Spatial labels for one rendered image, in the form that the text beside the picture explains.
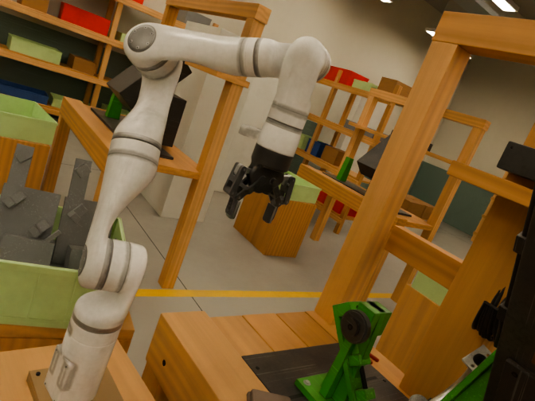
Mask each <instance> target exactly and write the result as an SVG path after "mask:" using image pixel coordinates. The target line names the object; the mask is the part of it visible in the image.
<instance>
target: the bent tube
mask: <svg viewBox="0 0 535 401"><path fill-rule="evenodd" d="M486 354H488V355H490V354H491V352H490V350H489V349H488V348H487V347H486V346H485V345H482V346H481V347H479V348H477V349H476V350H474V351H473V352H472V353H470V354H469V355H467V356H465V357H464V358H462V362H463V363H464V364H465V365H466V366H467V370H466V371H465V372H464V373H463V374H462V375H461V376H460V377H459V378H458V379H457V380H456V381H455V382H454V383H453V384H452V385H451V386H450V387H448V388H447V389H446V390H445V391H443V392H441V393H440V394H439V395H437V396H436V397H435V398H433V399H431V400H429V401H440V400H441V399H442V398H443V397H444V396H445V395H447V394H448V393H449V392H450V391H451V390H452V389H453V388H454V387H455V386H457V385H458V384H459V383H460V382H461V381H462V380H463V379H464V378H465V377H467V376H468V375H469V374H470V373H471V372H472V371H473V370H474V369H475V368H477V367H478V366H479V365H480V364H481V363H482V362H483V361H484V360H485V359H486V358H487V357H488V356H487V355H486Z"/></svg>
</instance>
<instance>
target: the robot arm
mask: <svg viewBox="0 0 535 401"><path fill-rule="evenodd" d="M123 49H124V52H125V54H126V55H127V58H128V59H129V61H130V62H131V63H132V64H133V65H134V66H135V67H136V68H137V69H138V70H139V71H140V72H141V73H142V83H141V88H140V92H139V97H138V100H137V103H136V104H135V106H134V108H133V109H132V110H131V111H130V112H129V113H128V114H127V115H126V116H125V117H124V118H123V120H122V121H121V122H120V123H119V125H118V126H117V127H116V128H115V131H114V134H113V135H112V139H111V145H110V148H109V151H108V155H107V162H106V166H105V170H104V175H103V182H102V186H101V190H100V196H99V200H98V203H97V206H96V210H95V214H94V216H93V220H92V224H91V227H90V230H89V233H88V238H87V240H86V243H85V245H84V249H83V252H82V253H83V254H82V256H81V260H80V266H79V269H78V281H79V284H80V285H81V286H82V287H83V288H87V289H92V290H96V291H92V292H88V293H86V294H84V295H82V296H81V297H80V298H79V299H78V300H77V301H76V304H75V306H74V309H73V311H72V316H71V318H70V321H69V323H68V328H67V330H66V333H65V335H64V340H63V342H62V344H59V345H57V346H56V348H55V351H54V354H53V358H52V360H51V364H50V366H49V370H48V373H47V376H46V378H45V382H44V385H45V387H46V389H47V391H48V392H49V394H50V396H51V398H52V400H53V401H91V400H93V399H94V397H95V396H96V393H97V391H98V389H99V386H100V383H101V380H102V378H103V374H104V372H105V370H106V367H107V364H108V361H109V359H110V357H111V353H112V351H113V348H114V347H115V343H116V341H117V338H118V335H119V332H120V330H121V328H122V325H123V322H124V319H125V318H126V316H127V314H128V311H129V309H130V307H131V303H132V302H133V300H134V298H135V295H136V293H137V291H138V289H139V286H140V284H141V282H142V280H143V278H144V274H145V271H146V266H147V252H146V248H145V247H144V246H143V245H141V244H137V243H131V242H127V241H122V240H117V239H109V238H108V234H109V231H110V229H111V226H112V225H113V223H114V221H115V219H116V218H117V216H118V215H119V214H120V213H121V212H122V211H123V210H124V209H125V207H126V206H127V205H128V204H129V203H130V202H131V201H132V200H133V199H135V198H136V197H137V196H138V195H139V194H140V193H141V192H142V191H143V190H144V189H145V188H146V187H147V186H148V185H149V184H150V183H151V182H152V180H153V179H154V177H155V174H156V172H157V168H158V161H159V158H160V153H161V148H162V140H163V135H164V132H165V129H166V122H167V118H168V114H169V109H170V105H171V101H172V99H173V96H174V92H175V89H176V87H177V84H178V80H179V77H180V75H181V71H182V64H183V61H188V62H191V63H195V64H199V65H202V66H205V67H207V68H211V69H213V70H216V71H218V72H223V73H225V74H229V75H233V76H246V77H259V78H267V77H270V78H279V82H278V87H277V92H276V95H275V98H274V100H273V102H272V105H271V108H270V111H269V113H268V116H267V119H266V121H265V123H264V124H263V126H262V129H260V128H257V127H252V126H249V125H247V124H242V125H241V126H240V129H239V132H238V133H239V134H242V135H243V136H246V137H249V138H253V139H255V140H257V142H256V145H255V148H254V150H253V152H252V162H251V164H250V166H249V167H246V166H244V165H242V164H240V163H239V162H236V163H235V165H234V166H233V168H232V171H231V173H230V174H229V176H228V179H227V181H226V182H225V186H224V188H223V190H224V191H225V192H226V193H227V194H228V195H229V196H230V198H229V200H228V204H227V206H226V209H225V212H226V216H227V217H228V218H230V219H234V218H235V216H236V213H237V210H238V208H239V206H240V200H241V199H242V198H243V197H245V196H246V195H248V194H251V193H253V192H255V193H264V194H266V195H268V196H269V200H270V202H271V203H268V204H267V207H266V210H265V212H264V215H263V220H264V221H265V222H266V223H269V224H270V223H271V221H272V220H273V219H274V218H275V214H276V212H277V209H278V207H279V206H280V205H282V204H285V205H287V204H288V203H289V201H290V198H291V193H292V190H293V188H294V184H295V178H294V177H292V176H291V175H290V174H288V173H286V172H287V171H288V170H289V168H290V165H291V162H292V160H293V157H294V155H295V151H296V150H297V147H298V145H299V141H300V138H301V134H302V130H303V128H304V126H305V123H306V120H307V116H308V115H309V113H310V108H311V101H310V98H311V95H312V93H313V90H314V86H315V84H316V82H317V81H319V80H321V79H322V78H324V77H325V76H326V75H327V73H328V72H329V70H330V65H331V59H330V54H329V53H328V51H327V50H326V48H325V47H324V46H323V45H322V43H321V42H320V41H319V40H317V39H316V38H314V37H308V36H305V37H300V38H298V39H296V40H295V41H294V42H293V43H280V42H278V41H274V40H272V39H268V38H259V37H226V36H219V35H213V34H208V33H200V32H196V31H192V30H187V29H180V28H176V27H172V26H168V25H162V24H158V23H151V22H147V23H142V24H139V25H136V26H135V27H133V28H132V29H131V30H130V31H129V32H128V33H127V35H126V36H125V38H124V42H123ZM284 173H285V174H284ZM245 174H246V175H245ZM246 176H247V177H246ZM243 177H245V178H244V179H243ZM242 179H243V180H242ZM281 183H282V184H281ZM247 184H248V186H246V185H247ZM280 184H281V186H280V189H279V185H280ZM284 194H285V197H284Z"/></svg>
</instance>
